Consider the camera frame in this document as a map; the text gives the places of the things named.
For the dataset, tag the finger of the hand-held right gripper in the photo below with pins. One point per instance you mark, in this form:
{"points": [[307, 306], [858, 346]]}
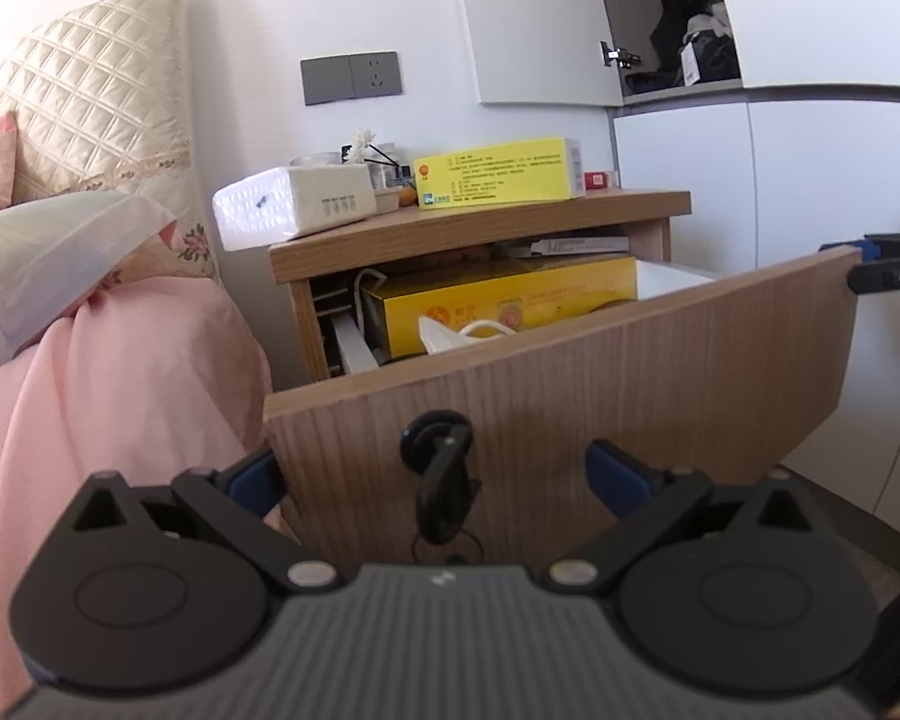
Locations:
{"points": [[881, 277], [844, 247]]}

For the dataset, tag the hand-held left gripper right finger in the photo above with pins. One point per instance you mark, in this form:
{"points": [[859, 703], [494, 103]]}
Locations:
{"points": [[613, 475]]}

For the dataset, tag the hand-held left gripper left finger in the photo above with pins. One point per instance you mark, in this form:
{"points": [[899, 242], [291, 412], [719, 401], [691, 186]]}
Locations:
{"points": [[252, 477]]}

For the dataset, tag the wooden drawer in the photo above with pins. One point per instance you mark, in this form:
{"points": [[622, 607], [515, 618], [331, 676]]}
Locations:
{"points": [[570, 390]]}

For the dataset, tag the white lower cabinet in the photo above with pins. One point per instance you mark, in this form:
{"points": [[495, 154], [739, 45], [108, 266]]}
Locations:
{"points": [[795, 187]]}

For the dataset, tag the pink bed sheet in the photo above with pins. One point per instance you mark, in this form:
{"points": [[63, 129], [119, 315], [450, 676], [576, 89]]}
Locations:
{"points": [[105, 420]]}

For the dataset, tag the white plastic bag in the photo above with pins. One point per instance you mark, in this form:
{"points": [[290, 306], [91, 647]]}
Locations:
{"points": [[457, 337]]}

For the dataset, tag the large yellow gift box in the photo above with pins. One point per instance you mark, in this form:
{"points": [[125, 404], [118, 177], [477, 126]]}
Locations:
{"points": [[495, 300]]}

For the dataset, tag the flat grey white box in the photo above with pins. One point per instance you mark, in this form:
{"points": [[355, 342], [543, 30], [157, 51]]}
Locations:
{"points": [[570, 246]]}

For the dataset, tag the small red box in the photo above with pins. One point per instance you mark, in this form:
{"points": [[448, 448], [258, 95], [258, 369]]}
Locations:
{"points": [[600, 180]]}

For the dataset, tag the dark clothes pile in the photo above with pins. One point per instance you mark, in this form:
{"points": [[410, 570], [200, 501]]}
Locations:
{"points": [[694, 22]]}

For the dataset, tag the wooden nightstand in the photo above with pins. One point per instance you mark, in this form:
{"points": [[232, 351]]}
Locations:
{"points": [[495, 229]]}

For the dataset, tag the white tissue pack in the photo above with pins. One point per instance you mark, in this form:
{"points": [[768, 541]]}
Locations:
{"points": [[292, 202]]}

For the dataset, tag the metal door hinge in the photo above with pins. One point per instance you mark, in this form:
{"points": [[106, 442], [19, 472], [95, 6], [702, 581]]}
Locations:
{"points": [[619, 54]]}

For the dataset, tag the pale green white pillow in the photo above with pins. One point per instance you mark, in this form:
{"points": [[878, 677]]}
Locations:
{"points": [[45, 262]]}

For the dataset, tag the small orange fruit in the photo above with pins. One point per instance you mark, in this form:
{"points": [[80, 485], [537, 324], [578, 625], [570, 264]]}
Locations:
{"points": [[408, 197]]}

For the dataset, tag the long yellow box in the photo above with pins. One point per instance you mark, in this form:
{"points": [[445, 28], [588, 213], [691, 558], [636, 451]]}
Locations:
{"points": [[495, 172]]}

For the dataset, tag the white artificial flower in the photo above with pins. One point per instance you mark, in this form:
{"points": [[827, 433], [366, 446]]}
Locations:
{"points": [[363, 144]]}

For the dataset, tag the white wardrobe door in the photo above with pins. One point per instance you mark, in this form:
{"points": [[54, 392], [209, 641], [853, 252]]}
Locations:
{"points": [[540, 22]]}

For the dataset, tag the cream quilted pillow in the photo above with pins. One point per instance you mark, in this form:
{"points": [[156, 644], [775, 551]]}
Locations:
{"points": [[90, 90]]}

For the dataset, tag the grey wall socket panel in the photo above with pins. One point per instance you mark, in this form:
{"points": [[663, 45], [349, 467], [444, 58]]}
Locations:
{"points": [[349, 77]]}

